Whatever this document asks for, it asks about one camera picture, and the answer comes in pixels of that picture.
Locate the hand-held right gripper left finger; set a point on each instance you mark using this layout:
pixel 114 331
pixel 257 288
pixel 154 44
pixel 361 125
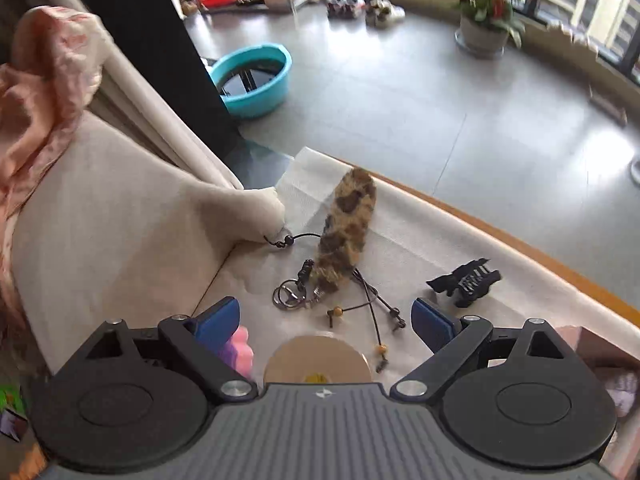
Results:
pixel 215 322

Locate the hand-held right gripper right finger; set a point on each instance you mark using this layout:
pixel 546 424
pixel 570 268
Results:
pixel 432 322

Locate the pink purple soft toy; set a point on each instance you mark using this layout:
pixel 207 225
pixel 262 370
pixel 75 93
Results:
pixel 240 352

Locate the black hair claw clip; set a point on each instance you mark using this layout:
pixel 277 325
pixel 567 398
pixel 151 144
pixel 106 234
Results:
pixel 465 280

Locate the clear plastic powder jar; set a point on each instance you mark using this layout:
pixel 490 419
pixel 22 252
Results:
pixel 317 360

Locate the beige sofa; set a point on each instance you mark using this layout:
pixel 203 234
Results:
pixel 110 210

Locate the colourful printed packet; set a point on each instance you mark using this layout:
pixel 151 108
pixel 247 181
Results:
pixel 12 422

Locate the teal plastic basin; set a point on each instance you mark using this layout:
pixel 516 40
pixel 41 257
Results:
pixel 252 85

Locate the pink cloth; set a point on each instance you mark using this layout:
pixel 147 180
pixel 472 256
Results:
pixel 40 95

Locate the pair of shoes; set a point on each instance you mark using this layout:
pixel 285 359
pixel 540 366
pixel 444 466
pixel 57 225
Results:
pixel 384 12
pixel 345 4

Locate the pink orchid plant pot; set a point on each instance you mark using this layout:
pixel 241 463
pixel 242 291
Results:
pixel 487 5

